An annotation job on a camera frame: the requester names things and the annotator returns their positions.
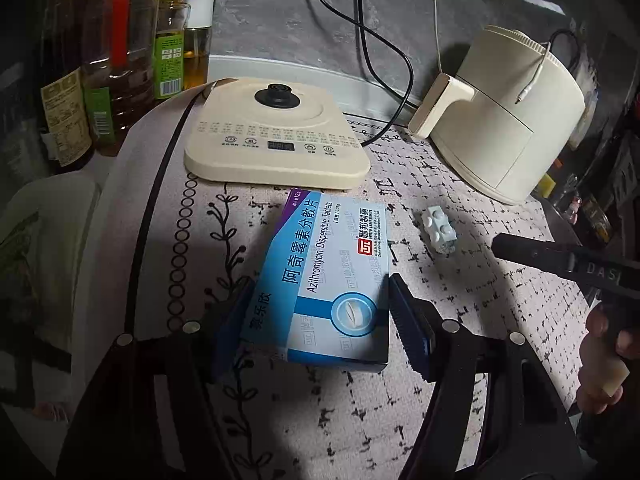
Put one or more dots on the cream kettle base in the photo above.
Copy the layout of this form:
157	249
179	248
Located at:
280	130

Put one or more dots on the small white plastic block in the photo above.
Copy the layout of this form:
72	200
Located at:
440	230

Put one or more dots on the person's right hand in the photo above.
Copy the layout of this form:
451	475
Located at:
597	322

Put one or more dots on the dark sauce bottle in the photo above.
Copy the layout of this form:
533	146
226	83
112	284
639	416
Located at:
62	105

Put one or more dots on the white printed bag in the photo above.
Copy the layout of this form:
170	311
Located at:
45	260

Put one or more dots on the green-label yellow-cap bottle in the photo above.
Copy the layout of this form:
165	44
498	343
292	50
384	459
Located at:
170	45

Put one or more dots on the black dish rack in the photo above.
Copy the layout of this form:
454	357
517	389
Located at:
622	180

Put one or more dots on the cream air fryer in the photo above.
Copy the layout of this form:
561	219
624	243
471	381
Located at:
505	125

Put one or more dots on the blue white medicine box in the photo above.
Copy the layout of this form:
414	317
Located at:
320	280

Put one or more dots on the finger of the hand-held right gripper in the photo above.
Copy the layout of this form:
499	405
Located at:
550	260

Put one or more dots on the white-capped glass oil dispenser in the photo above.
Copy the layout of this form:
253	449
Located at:
200	25

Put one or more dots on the steel sink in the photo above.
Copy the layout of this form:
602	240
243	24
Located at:
565	230

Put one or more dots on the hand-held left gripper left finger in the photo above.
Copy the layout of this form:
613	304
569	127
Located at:
235	320

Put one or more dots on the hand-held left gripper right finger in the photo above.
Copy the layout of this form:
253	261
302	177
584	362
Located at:
407	330

